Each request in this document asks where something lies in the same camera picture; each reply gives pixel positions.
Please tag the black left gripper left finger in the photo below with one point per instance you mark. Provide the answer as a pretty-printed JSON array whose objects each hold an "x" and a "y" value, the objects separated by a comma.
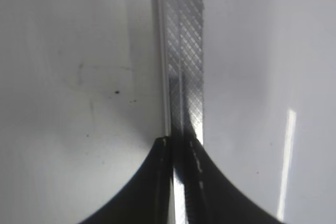
[{"x": 146, "y": 196}]

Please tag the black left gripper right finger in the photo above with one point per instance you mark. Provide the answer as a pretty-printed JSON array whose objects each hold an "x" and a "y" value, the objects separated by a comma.
[{"x": 209, "y": 196}]

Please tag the white whiteboard with grey frame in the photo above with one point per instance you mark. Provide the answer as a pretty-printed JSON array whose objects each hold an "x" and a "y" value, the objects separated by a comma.
[{"x": 88, "y": 85}]

